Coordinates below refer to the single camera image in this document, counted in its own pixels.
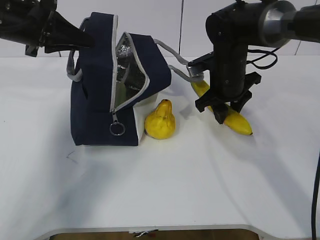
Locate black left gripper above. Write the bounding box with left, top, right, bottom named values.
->
left=14, top=0, right=95, bottom=57

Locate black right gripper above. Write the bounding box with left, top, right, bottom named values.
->
left=194, top=14, right=262, bottom=125

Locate yellow banana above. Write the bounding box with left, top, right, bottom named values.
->
left=191, top=80, right=253, bottom=136

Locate yellow pear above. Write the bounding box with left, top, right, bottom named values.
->
left=144, top=99, right=176, bottom=140

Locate navy and white lunch bag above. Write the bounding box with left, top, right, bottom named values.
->
left=65, top=11, right=204, bottom=147

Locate green lidded glass container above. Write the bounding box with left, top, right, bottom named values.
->
left=115, top=82, right=127, bottom=108

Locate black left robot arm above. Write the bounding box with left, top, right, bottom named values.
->
left=0, top=0, right=95, bottom=57

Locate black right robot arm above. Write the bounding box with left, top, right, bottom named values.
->
left=187, top=0, right=320, bottom=124

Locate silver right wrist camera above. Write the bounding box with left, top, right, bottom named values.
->
left=186, top=51, right=215, bottom=77

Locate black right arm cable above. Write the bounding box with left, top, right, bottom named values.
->
left=246, top=46, right=320, bottom=240

